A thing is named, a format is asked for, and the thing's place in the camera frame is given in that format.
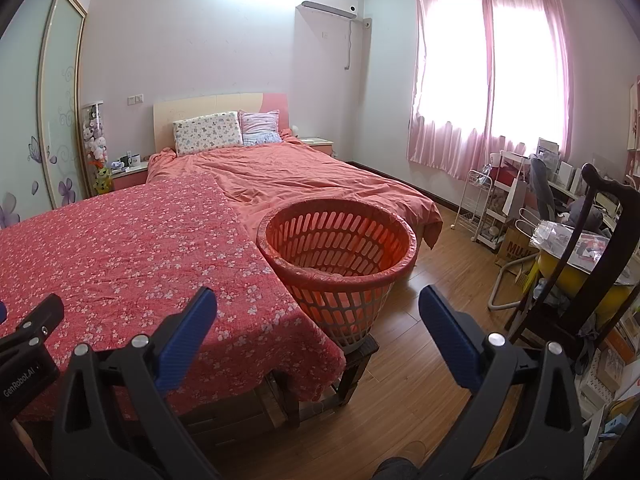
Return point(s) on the wardrobe with flower print doors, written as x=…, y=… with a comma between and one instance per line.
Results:
x=35, y=110

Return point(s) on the white tubular frame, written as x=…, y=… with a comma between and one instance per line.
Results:
x=500, y=300

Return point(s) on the person's leg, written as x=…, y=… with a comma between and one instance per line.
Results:
x=400, y=467

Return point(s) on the beige and pink headboard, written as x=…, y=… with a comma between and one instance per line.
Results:
x=210, y=105

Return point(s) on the glossy magazine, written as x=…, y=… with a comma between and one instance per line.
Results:
x=590, y=247

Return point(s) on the pile of boxes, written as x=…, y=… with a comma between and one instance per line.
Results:
x=607, y=375

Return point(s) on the hanging column of plush toys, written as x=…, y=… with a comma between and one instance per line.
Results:
x=97, y=145

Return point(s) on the orange plastic laundry basket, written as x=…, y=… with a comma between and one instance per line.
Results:
x=350, y=305

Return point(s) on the grey garment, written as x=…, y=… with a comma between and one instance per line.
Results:
x=542, y=190

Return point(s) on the white paper bag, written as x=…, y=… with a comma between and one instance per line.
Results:
x=516, y=200

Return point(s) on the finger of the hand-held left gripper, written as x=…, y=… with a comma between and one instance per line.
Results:
x=42, y=317

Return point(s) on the white air conditioner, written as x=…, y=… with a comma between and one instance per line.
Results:
x=327, y=2

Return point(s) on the white floral pillow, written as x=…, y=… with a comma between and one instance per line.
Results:
x=207, y=132

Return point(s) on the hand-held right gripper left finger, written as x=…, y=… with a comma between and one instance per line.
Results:
x=187, y=335

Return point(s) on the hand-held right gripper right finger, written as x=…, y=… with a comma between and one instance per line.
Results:
x=447, y=335

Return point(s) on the brown paper bag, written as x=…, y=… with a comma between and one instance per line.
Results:
x=512, y=247

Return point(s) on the pink curtain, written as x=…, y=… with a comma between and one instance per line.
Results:
x=450, y=85

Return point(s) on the yellow round tub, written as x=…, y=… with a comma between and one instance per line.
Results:
x=565, y=270

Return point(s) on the pink and white nightstand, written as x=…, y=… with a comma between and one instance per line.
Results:
x=129, y=176
x=317, y=145

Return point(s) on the dark wooden chair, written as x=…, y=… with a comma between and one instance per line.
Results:
x=600, y=185

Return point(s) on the bed with salmon duvet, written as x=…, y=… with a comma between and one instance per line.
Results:
x=310, y=175

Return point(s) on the white wall switch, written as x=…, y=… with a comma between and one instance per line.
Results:
x=135, y=99

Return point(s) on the pink striped pillow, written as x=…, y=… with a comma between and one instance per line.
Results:
x=260, y=127

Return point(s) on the dark wooden stool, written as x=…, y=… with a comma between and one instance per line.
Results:
x=357, y=360

